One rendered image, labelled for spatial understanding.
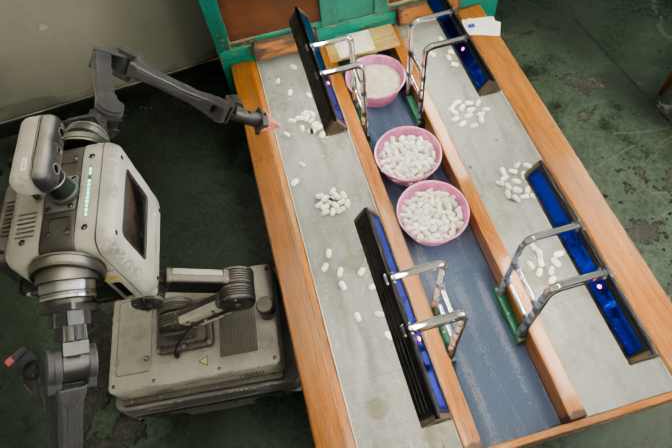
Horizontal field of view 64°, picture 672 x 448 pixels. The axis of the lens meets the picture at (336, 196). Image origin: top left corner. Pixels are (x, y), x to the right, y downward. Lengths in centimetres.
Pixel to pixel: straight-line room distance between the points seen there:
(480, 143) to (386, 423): 113
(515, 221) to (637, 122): 161
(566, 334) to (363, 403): 69
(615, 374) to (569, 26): 258
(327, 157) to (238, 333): 78
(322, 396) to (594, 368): 85
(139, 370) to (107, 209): 102
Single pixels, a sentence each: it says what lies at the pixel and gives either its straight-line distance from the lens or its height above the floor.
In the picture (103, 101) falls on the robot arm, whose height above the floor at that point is 136.
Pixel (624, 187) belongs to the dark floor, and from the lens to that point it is 322.
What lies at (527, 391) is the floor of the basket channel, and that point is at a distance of 191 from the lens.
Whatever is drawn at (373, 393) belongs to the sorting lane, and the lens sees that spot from 179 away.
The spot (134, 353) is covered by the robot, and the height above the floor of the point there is 47.
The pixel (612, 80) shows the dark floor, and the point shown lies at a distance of 370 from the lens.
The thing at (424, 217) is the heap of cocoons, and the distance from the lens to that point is 202.
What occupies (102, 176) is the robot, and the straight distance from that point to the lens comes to 144.
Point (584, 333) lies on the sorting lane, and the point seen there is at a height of 74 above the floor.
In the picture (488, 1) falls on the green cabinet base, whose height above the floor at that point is 76.
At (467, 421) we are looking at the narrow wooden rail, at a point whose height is 76.
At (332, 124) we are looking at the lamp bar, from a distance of 182.
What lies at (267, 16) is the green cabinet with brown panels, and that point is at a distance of 248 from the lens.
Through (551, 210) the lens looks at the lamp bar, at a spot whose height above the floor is 107.
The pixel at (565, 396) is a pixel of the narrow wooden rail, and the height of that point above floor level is 77.
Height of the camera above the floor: 249
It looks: 58 degrees down
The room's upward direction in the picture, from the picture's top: 9 degrees counter-clockwise
